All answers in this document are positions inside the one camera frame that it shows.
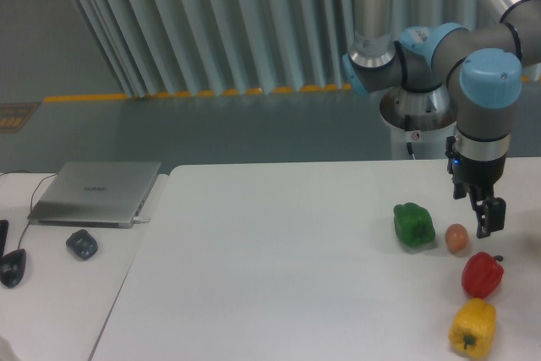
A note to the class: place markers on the black cylindrical object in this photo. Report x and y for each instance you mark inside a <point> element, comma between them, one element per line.
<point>4,227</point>

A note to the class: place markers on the brown egg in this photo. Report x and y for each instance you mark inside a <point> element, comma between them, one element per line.
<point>456,237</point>

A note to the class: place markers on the black computer mouse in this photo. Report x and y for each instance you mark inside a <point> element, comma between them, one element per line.
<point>13,268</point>

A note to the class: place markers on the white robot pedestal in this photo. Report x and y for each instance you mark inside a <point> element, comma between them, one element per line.
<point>422,141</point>

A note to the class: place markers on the red bell pepper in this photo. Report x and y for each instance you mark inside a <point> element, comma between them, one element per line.
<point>482,274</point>

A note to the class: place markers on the green bell pepper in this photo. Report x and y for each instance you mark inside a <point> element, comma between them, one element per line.
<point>413,225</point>

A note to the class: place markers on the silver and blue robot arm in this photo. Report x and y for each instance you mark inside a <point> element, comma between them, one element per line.
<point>451,75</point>

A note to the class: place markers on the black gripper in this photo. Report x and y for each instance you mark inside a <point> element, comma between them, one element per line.
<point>475,166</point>

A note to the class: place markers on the silver closed laptop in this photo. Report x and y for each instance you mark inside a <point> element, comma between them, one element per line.
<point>96,194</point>

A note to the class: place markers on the yellow bell pepper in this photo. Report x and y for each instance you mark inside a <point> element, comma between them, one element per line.
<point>473,328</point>

